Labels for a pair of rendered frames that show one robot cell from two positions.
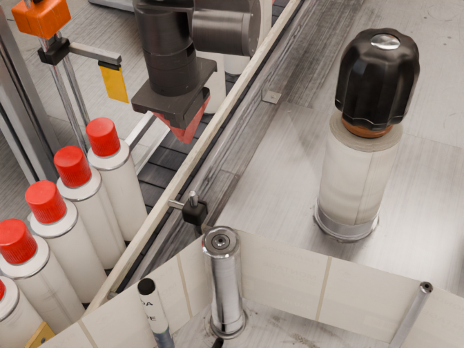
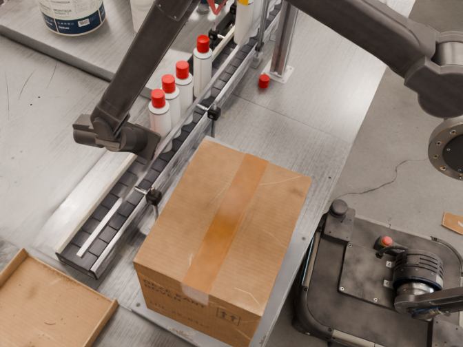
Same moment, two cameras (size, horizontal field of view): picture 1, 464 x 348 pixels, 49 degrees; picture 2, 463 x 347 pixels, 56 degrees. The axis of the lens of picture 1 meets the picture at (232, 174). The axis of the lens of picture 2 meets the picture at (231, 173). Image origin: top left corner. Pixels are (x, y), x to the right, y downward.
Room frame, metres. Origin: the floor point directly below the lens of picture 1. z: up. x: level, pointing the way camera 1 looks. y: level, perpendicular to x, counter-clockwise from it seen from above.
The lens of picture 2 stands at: (1.61, 0.06, 1.84)
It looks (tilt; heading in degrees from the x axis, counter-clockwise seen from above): 56 degrees down; 175
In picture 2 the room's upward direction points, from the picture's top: 7 degrees clockwise
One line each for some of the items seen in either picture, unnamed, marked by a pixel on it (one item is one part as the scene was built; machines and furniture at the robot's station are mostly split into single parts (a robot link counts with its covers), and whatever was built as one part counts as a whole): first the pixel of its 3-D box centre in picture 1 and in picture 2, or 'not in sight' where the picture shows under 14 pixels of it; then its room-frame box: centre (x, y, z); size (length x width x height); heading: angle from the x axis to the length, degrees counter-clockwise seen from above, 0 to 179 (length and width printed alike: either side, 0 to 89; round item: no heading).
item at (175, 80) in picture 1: (172, 68); not in sight; (0.47, 0.06, 1.13); 0.10 x 0.07 x 0.07; 154
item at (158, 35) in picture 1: (169, 21); not in sight; (0.47, 0.06, 1.19); 0.07 x 0.06 x 0.07; 73
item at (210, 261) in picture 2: not in sight; (225, 246); (1.22, 0.10, 0.99); 0.30 x 0.24 x 0.27; 158
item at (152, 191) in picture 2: not in sight; (147, 202); (1.08, -0.09, 0.91); 0.07 x 0.03 x 0.16; 64
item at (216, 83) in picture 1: (208, 58); (202, 68); (0.68, 0.03, 0.98); 0.05 x 0.05 x 0.20
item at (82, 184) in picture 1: (91, 211); (253, 7); (0.38, 0.18, 0.98); 0.05 x 0.05 x 0.20
